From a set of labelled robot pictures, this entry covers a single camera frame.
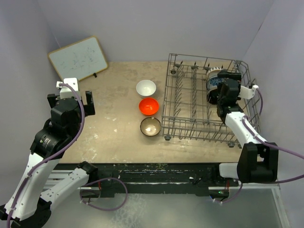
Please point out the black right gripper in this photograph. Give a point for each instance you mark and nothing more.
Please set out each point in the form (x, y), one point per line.
(236, 76)

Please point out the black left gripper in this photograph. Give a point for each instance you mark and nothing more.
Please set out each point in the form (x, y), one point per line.
(89, 107)

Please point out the blue patterned bowl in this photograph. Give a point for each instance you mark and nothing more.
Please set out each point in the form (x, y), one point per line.
(213, 82)

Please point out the white orange rimmed striped bowl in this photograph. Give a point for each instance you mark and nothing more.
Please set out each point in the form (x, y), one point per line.
(214, 71)

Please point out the black glossy bowl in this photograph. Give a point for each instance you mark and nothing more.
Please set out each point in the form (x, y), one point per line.
(212, 96)

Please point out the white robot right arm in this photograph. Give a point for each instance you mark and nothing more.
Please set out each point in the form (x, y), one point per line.
(258, 161)

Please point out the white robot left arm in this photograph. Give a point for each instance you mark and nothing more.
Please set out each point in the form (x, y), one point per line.
(31, 206)

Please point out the yellow framed whiteboard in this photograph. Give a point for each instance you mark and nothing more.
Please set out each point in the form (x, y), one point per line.
(79, 60)

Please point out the brown glazed bowl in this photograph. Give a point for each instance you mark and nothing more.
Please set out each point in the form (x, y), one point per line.
(150, 126)

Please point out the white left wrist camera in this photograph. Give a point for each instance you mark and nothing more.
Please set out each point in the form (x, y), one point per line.
(66, 92)

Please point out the grey wire dish rack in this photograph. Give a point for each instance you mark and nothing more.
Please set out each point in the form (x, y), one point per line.
(186, 112)

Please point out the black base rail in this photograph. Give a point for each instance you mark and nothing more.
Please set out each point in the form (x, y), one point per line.
(200, 179)

